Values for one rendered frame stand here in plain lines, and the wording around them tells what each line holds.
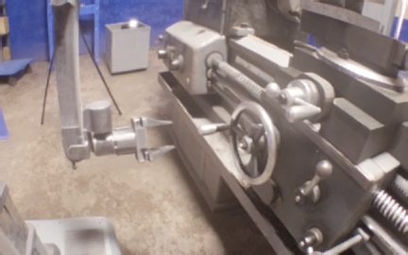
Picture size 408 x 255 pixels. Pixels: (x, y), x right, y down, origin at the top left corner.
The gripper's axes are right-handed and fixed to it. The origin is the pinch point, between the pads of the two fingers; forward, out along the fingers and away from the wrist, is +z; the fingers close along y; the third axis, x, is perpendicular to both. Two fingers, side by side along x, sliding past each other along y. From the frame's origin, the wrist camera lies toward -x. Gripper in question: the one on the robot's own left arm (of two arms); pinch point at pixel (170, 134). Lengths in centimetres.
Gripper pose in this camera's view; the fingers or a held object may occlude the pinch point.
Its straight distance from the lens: 65.8
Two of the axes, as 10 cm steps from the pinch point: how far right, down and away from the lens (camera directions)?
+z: 9.2, -1.2, 3.7
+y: 0.7, 9.9, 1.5
